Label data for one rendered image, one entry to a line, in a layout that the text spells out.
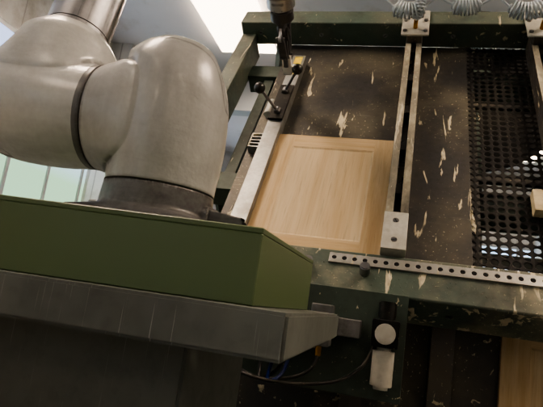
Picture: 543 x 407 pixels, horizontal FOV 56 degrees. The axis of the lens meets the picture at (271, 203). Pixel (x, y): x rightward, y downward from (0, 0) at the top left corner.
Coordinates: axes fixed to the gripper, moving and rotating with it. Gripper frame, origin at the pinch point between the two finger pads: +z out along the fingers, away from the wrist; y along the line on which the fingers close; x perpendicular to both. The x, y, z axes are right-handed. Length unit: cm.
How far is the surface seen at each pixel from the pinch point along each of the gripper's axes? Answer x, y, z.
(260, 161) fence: -1.4, 36.8, 11.5
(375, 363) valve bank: 40, 97, 14
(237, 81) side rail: -23.2, -9.8, 13.9
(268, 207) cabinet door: 5, 54, 14
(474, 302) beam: 60, 80, 10
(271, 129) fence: -1.9, 21.0, 11.5
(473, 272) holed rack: 60, 72, 10
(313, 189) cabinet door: 16.5, 44.8, 13.9
